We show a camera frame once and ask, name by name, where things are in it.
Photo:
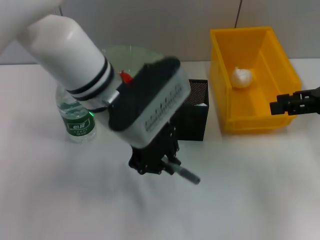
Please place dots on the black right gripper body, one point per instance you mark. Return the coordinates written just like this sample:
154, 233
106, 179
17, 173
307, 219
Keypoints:
308, 101

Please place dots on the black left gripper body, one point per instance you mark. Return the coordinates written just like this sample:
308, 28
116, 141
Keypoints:
155, 152

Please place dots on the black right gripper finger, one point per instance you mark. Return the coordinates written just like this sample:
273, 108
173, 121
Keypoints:
286, 96
280, 107

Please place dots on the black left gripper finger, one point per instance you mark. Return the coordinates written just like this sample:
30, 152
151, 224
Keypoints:
150, 172
175, 168

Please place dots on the grey glitter pen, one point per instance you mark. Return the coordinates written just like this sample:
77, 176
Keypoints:
187, 175

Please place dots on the white paper ball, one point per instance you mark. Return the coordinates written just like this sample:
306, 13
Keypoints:
242, 77

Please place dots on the red-orange toy orange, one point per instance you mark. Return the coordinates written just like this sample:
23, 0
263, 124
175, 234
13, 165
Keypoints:
125, 76

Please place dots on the clear green-label water bottle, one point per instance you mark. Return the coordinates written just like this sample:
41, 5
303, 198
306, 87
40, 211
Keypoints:
76, 122

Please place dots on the black mesh pen holder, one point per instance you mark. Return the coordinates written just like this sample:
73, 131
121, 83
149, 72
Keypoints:
197, 117

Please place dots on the translucent green wavy fruit plate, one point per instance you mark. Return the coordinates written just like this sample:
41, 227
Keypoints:
132, 57

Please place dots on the yellow plastic bin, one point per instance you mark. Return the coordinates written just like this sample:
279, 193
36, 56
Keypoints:
262, 110

